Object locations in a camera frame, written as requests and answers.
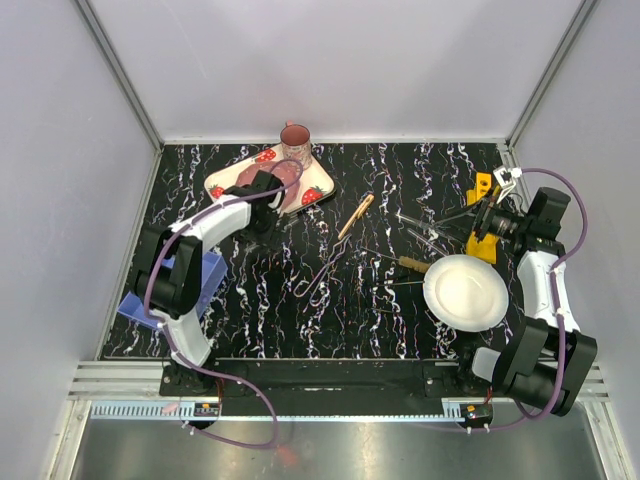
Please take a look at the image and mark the glass test tube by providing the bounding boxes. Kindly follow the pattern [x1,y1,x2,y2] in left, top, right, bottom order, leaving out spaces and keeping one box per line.
[396,212,451,239]
[407,228,448,256]

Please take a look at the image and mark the pink dotted plate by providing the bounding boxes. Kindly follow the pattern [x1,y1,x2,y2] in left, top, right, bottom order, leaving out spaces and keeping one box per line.
[235,161,300,210]

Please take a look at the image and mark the thin metal needle probe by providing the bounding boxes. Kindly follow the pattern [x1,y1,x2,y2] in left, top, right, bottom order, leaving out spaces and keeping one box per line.
[370,280,424,289]

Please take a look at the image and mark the yellow test tube rack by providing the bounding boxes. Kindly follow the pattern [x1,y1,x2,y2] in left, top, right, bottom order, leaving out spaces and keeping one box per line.
[466,172,498,265]

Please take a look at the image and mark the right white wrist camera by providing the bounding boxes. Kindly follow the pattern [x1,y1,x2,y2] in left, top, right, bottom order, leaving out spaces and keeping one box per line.
[493,166,522,195]

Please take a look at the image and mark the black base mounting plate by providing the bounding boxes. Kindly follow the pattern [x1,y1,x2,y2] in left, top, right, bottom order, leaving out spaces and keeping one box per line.
[160,358,490,398]

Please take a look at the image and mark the wooden clothespin clamp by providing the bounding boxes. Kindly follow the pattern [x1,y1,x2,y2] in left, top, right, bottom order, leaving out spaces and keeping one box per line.
[338,194,375,241]

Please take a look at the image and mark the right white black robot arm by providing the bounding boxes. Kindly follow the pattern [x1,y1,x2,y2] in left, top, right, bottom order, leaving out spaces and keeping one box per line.
[435,187,598,419]

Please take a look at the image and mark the right controller box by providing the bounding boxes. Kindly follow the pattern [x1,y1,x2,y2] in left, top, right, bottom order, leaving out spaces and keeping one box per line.
[462,403,493,424]

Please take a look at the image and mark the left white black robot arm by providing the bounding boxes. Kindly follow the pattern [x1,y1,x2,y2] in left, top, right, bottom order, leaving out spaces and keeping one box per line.
[129,171,289,396]

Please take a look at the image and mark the pink floral mug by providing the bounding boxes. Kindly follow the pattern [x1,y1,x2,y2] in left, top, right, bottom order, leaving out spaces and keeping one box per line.
[280,121,313,170]

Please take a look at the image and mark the blue plastic bin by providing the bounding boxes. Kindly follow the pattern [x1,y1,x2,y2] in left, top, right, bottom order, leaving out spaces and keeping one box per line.
[117,252,228,332]

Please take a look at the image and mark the strawberry pattern tray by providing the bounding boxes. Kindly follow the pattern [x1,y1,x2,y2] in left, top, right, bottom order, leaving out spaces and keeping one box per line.
[204,144,335,216]

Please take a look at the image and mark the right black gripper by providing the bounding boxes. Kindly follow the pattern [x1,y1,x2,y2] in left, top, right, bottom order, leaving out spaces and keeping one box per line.
[432,189,531,246]

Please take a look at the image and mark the white paper plate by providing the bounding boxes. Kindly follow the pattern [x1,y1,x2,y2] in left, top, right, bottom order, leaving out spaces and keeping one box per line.
[422,254,509,333]

